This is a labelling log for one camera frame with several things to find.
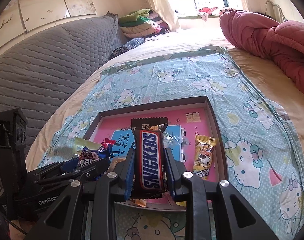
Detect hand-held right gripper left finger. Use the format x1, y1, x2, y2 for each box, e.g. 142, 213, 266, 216
25, 147, 136, 240

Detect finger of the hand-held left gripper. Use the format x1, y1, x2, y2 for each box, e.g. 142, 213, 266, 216
36, 158, 110, 183
27, 161, 79, 177

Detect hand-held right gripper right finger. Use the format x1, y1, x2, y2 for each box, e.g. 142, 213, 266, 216
164, 147, 279, 240

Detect blue cookie packet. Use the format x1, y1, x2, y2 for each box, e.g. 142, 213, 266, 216
77, 146, 111, 167

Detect clear-wrapped pale pastry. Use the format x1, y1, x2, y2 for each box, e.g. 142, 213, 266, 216
109, 156, 128, 171

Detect brown chocolate bar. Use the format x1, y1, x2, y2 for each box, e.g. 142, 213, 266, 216
131, 116, 169, 198

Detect green yellow snack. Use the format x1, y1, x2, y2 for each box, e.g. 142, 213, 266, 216
73, 136, 103, 159

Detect red cartoon snack packet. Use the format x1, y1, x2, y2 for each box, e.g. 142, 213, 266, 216
101, 137, 116, 151

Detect yellow snack packet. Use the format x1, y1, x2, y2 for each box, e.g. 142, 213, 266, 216
193, 133, 218, 181

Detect shallow dark cardboard box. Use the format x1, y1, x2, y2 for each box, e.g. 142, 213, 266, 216
82, 95, 229, 212

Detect orange wrapped cake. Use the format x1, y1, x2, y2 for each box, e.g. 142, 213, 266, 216
130, 197, 148, 208

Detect pink book with blue label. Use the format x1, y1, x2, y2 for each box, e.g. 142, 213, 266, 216
89, 102, 221, 206

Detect cartoon cat printed cloth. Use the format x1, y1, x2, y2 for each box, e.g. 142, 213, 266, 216
37, 45, 304, 240

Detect grey quilted headboard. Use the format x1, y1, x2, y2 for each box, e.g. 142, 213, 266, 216
0, 15, 129, 170

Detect dark floral pillow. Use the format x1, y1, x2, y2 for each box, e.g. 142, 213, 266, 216
109, 37, 145, 60

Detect bed with beige sheet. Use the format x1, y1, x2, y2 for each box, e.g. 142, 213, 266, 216
25, 26, 304, 240

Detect stack of folded blankets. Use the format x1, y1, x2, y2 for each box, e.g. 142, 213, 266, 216
118, 9, 171, 38

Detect clothes on window sill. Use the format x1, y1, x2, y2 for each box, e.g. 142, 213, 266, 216
197, 6, 236, 22

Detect pink quilt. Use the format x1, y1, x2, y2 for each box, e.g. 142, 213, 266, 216
219, 10, 304, 98

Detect cream painted wall cabinet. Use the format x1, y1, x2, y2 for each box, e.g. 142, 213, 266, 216
0, 0, 97, 48

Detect white curved metal frame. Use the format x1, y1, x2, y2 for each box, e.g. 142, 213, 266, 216
265, 0, 287, 23

